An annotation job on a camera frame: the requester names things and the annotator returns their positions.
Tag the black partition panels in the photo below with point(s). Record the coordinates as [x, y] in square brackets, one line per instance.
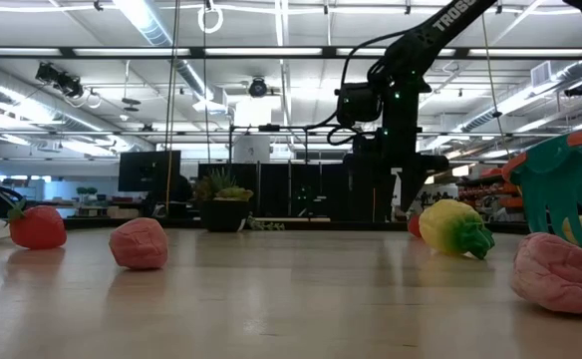
[291, 189]

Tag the black standing monitor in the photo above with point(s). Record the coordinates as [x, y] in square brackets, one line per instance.
[146, 172]

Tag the black background rig frame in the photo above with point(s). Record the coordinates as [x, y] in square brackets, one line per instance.
[271, 128]

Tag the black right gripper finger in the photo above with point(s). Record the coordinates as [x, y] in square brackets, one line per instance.
[383, 194]
[418, 182]

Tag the red toy strawberry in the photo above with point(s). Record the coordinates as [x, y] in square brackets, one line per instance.
[39, 229]
[413, 227]

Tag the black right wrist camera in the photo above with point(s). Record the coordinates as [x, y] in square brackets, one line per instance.
[358, 102]

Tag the black aluminium table frame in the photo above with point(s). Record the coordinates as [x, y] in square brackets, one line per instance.
[321, 225]

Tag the black ceiling-mounted camera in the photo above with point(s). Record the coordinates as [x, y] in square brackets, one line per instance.
[59, 80]
[257, 87]

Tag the teal basket with orange rim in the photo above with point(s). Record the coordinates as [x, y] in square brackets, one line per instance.
[560, 174]

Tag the shelf with orange bins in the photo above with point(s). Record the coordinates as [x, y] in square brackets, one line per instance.
[490, 194]

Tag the succulent in black pot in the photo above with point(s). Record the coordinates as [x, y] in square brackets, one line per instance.
[223, 217]

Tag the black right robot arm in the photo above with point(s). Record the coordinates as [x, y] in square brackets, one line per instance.
[435, 30]

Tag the black overhead frame bar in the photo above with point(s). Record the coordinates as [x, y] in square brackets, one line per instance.
[196, 52]

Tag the silver ventilation duct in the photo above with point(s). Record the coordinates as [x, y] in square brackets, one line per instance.
[146, 25]

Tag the pink crinkled toy produce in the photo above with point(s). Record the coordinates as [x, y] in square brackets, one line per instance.
[555, 274]
[139, 244]

